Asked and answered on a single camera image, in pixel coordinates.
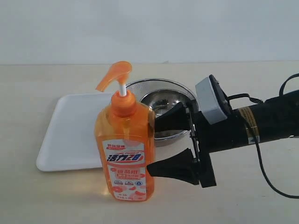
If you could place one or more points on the white rectangular plastic tray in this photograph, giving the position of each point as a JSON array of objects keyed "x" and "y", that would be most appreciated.
[{"x": 69, "y": 142}]

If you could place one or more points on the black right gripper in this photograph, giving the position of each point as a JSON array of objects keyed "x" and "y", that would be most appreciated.
[{"x": 224, "y": 135}]

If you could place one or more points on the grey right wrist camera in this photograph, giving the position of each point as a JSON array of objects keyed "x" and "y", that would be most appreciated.
[{"x": 212, "y": 101}]

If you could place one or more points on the orange pump soap bottle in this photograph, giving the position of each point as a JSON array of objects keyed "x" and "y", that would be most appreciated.
[{"x": 124, "y": 132}]

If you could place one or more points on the steel mesh strainer basket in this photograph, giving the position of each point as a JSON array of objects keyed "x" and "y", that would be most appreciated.
[{"x": 142, "y": 87}]

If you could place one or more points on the small stainless steel bowl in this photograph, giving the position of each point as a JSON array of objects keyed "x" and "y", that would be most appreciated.
[{"x": 161, "y": 101}]

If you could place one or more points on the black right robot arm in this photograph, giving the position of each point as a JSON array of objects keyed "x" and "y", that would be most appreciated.
[{"x": 276, "y": 118}]

